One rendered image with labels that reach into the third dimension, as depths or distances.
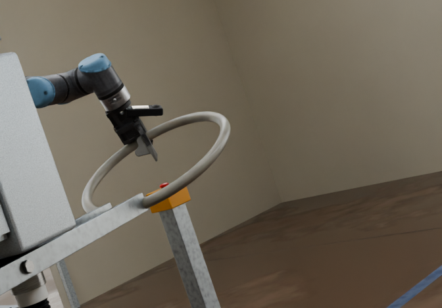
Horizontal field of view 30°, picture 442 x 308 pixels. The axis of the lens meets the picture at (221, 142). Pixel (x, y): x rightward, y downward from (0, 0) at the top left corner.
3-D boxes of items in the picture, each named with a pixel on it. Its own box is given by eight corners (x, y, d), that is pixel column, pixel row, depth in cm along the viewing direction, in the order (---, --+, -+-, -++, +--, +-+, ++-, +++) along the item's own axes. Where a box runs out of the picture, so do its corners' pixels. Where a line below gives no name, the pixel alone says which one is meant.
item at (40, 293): (35, 304, 179) (29, 289, 178) (12, 310, 182) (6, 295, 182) (54, 293, 185) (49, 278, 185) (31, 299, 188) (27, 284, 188)
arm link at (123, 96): (122, 81, 259) (125, 89, 250) (130, 93, 261) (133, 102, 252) (98, 95, 259) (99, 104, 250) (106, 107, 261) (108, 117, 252)
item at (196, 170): (203, 196, 210) (197, 187, 209) (58, 237, 233) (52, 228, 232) (250, 101, 249) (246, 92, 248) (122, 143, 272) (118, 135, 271)
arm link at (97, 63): (82, 57, 256) (108, 46, 252) (102, 90, 261) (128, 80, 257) (70, 70, 248) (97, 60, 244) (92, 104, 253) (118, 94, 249)
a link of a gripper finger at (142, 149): (143, 168, 257) (130, 143, 260) (160, 158, 257) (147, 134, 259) (141, 166, 254) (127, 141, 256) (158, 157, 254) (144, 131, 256)
